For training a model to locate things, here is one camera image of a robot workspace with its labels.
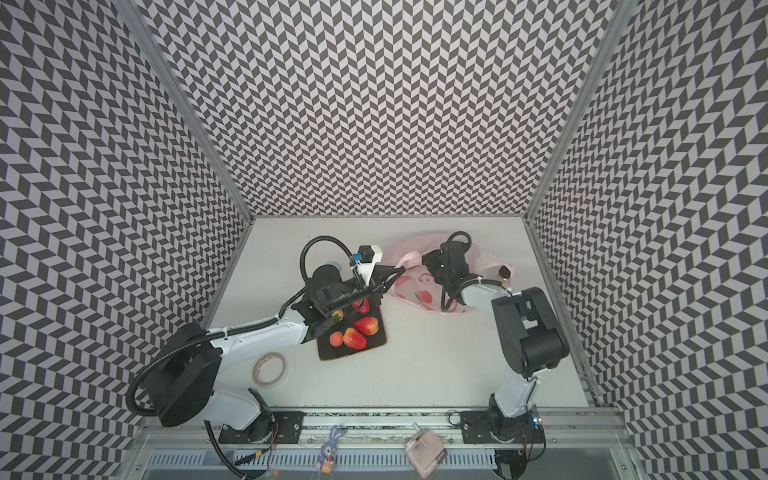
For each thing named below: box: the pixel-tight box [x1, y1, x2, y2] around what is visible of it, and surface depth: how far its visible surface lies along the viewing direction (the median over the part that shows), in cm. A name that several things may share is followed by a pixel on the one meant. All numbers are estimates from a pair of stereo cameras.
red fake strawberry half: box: [342, 327, 369, 350], surface depth 85 cm
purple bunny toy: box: [315, 425, 343, 475], surface depth 69 cm
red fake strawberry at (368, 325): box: [354, 316, 379, 335], surface depth 86 cm
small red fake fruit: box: [329, 331, 343, 347], surface depth 84 cm
